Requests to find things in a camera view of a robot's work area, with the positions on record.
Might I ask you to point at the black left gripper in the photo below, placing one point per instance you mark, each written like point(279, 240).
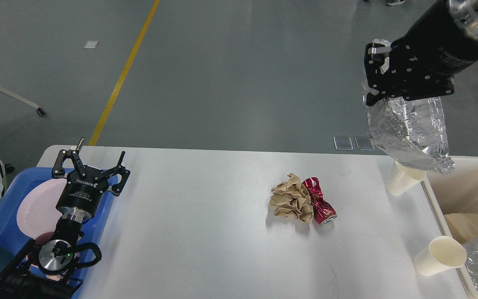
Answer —
point(82, 193)

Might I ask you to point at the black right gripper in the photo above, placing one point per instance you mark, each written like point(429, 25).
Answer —
point(440, 44)

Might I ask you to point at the pink plate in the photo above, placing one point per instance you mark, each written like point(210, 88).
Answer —
point(37, 214)

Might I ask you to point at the cream paper cup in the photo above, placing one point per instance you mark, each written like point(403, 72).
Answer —
point(403, 178)
point(441, 254)

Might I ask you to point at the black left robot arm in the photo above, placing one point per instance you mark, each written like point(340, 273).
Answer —
point(19, 280)

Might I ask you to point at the floor socket plate right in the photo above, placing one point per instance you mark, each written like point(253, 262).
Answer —
point(364, 143)

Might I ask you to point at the floor socket plate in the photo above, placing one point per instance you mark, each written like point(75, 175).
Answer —
point(343, 143)
point(364, 143)

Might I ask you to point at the floor socket plate left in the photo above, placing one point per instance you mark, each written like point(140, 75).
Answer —
point(343, 143)

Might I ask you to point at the person in blue jeans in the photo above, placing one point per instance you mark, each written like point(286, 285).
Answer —
point(394, 2)

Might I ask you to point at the beige waste bin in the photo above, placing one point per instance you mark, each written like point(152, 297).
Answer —
point(456, 192)

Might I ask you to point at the crushed red can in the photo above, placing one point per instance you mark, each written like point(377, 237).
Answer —
point(323, 212)

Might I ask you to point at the crumpled brown paper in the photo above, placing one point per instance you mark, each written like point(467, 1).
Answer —
point(291, 198)

